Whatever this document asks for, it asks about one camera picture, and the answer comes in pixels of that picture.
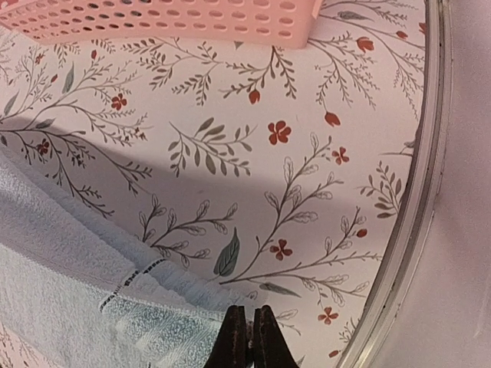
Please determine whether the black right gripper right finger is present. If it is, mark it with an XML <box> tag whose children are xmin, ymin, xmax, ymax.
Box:
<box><xmin>252</xmin><ymin>305</ymin><xmax>298</xmax><ymax>368</ymax></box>

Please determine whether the light blue towel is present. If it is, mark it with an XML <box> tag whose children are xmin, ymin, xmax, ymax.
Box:
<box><xmin>1</xmin><ymin>147</ymin><xmax>245</xmax><ymax>367</ymax></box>

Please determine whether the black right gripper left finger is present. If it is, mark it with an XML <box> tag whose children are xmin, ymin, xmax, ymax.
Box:
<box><xmin>204</xmin><ymin>305</ymin><xmax>253</xmax><ymax>368</ymax></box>

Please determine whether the floral table mat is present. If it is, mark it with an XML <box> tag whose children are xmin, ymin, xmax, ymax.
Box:
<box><xmin>1</xmin><ymin>1</ymin><xmax>426</xmax><ymax>367</ymax></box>

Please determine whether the front aluminium rail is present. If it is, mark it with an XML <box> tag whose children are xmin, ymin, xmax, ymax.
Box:
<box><xmin>337</xmin><ymin>1</ymin><xmax>453</xmax><ymax>367</ymax></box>

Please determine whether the pink plastic basket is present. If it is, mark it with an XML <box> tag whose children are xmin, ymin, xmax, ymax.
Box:
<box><xmin>1</xmin><ymin>0</ymin><xmax>322</xmax><ymax>49</ymax></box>

